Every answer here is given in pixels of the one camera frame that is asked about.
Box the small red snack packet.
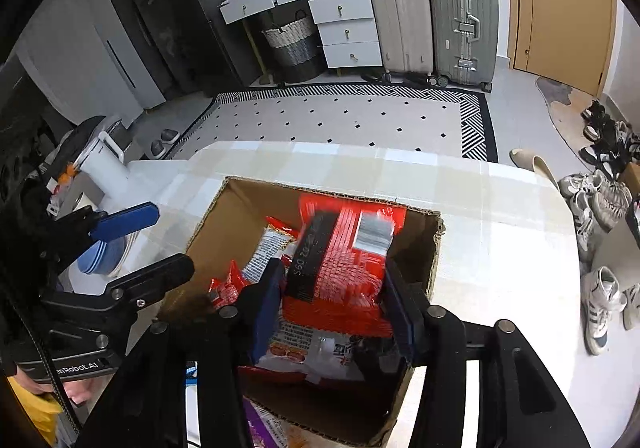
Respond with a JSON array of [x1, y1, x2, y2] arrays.
[[206, 262, 251, 311]]

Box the black white patterned rug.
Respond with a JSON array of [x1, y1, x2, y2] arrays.
[[167, 82, 500, 163]]

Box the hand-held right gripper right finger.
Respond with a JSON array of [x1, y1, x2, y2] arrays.
[[381, 260, 591, 448]]

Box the blue bowl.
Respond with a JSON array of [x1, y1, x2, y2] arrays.
[[77, 233, 132, 277]]

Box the white desk with drawers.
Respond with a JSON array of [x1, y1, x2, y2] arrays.
[[219, 0, 383, 78]]

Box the purple snack packet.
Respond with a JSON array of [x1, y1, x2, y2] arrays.
[[244, 398, 291, 448]]

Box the beige slipper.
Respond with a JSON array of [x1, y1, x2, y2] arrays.
[[531, 155, 560, 189], [510, 148, 539, 169]]

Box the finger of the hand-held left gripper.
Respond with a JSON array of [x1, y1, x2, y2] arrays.
[[52, 202, 161, 249], [106, 253, 196, 302]]

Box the white red noodle packet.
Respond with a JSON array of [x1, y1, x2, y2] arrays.
[[252, 318, 368, 385], [243, 216, 301, 285]]

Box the white thermos kettle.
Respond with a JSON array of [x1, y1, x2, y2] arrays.
[[50, 115, 132, 209]]

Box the grey door mat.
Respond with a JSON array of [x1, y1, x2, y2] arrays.
[[536, 75, 621, 156]]

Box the beige suitcase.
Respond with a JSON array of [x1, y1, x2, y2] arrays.
[[364, 0, 435, 78]]

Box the checkered tablecloth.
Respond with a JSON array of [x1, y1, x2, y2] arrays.
[[127, 140, 583, 448]]

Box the brown cardboard box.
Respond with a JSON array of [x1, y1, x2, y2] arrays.
[[159, 176, 446, 448]]

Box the silver suitcase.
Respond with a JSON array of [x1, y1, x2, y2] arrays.
[[426, 0, 500, 93]]

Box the woven laundry basket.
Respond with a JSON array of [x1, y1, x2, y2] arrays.
[[262, 10, 326, 83]]

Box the large red snack pack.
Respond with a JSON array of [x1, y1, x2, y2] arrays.
[[282, 194, 407, 329]]

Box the black refrigerator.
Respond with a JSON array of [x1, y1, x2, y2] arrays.
[[125, 0, 263, 93]]

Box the pile of assorted shoes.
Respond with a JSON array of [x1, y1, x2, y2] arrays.
[[557, 100, 640, 261]]

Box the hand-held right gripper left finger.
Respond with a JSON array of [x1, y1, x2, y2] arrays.
[[75, 258, 288, 448]]

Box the white sneaker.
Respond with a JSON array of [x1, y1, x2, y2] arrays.
[[581, 267, 628, 356], [622, 283, 640, 331]]

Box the person's left hand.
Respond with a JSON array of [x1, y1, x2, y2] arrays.
[[20, 370, 94, 405]]

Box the dark tall wardrobe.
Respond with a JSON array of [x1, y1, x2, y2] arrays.
[[96, 0, 187, 97]]

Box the wooden door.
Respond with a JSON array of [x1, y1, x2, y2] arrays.
[[502, 0, 618, 98]]

